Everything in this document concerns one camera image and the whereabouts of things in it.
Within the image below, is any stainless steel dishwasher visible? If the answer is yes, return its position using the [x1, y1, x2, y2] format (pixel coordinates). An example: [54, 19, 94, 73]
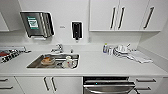
[82, 76, 138, 94]

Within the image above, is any stack of white dishes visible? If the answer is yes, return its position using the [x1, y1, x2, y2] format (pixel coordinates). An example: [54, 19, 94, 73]
[113, 42, 133, 59]

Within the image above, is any small white jar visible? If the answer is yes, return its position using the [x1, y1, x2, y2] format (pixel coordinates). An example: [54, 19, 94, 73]
[108, 45, 115, 56]

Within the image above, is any white bottle blue label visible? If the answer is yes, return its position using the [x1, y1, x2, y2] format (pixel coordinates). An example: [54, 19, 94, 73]
[102, 42, 109, 55]

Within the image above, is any white lower double-door cabinet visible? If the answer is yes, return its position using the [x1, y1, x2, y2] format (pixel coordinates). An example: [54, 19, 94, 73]
[14, 76, 84, 94]

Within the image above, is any white mug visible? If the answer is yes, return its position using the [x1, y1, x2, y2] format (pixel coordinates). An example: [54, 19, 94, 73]
[62, 55, 76, 70]

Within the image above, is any white upper cabinet wide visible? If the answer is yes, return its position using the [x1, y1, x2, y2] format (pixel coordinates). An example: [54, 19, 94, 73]
[89, 0, 168, 33]

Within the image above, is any small sink soap pump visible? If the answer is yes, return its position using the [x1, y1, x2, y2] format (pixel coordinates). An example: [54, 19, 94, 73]
[69, 48, 74, 55]

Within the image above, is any chrome sink faucet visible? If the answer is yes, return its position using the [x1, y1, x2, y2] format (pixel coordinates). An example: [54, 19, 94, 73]
[50, 43, 65, 55]

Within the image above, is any orange bowl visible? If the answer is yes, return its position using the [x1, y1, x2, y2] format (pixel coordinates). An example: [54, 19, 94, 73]
[40, 56, 56, 66]

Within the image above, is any stainless steel sink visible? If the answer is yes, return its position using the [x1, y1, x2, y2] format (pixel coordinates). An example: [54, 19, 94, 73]
[26, 53, 81, 70]

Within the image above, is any grey paper towel dispenser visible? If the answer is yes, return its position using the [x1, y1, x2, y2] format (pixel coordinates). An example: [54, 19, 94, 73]
[19, 10, 56, 40]

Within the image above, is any white wide drawer stack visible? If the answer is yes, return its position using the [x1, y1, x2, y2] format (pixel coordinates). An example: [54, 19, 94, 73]
[0, 76, 25, 94]

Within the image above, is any white wall outlet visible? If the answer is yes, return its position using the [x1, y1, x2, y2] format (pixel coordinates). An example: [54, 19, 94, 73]
[86, 36, 92, 44]

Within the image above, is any black wall soap dispenser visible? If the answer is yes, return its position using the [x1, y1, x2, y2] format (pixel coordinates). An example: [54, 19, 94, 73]
[71, 20, 83, 41]

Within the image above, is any small wall label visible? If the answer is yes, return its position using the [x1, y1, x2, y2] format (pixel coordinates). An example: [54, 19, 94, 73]
[59, 25, 67, 29]

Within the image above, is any wire dish rack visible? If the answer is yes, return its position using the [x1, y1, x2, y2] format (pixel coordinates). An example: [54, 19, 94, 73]
[0, 45, 32, 65]

